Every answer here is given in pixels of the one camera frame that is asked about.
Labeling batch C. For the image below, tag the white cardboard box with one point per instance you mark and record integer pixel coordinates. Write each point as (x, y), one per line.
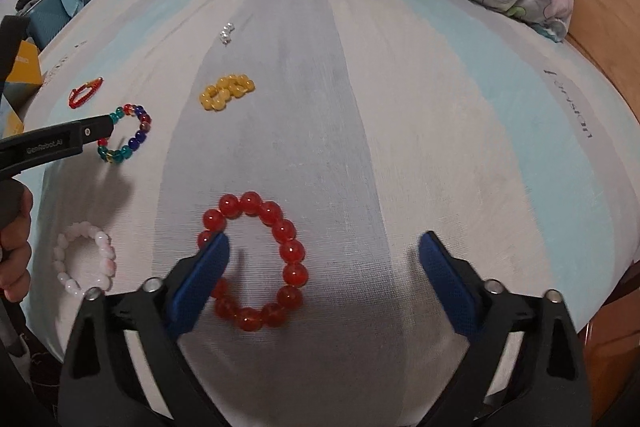
(25, 67)

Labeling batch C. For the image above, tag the wooden bed frame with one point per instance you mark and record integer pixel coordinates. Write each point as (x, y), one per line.
(600, 7)

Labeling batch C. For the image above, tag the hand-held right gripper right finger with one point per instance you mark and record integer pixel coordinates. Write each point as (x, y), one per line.
(450, 292)

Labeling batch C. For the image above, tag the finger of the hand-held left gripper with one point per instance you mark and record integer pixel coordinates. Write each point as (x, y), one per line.
(97, 129)

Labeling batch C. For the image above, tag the person's left hand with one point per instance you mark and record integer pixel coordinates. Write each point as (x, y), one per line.
(17, 257)

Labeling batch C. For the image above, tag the blue suitcase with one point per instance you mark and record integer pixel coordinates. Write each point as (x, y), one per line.
(45, 19)

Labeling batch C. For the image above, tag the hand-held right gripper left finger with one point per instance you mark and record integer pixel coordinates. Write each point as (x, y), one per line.
(200, 287)

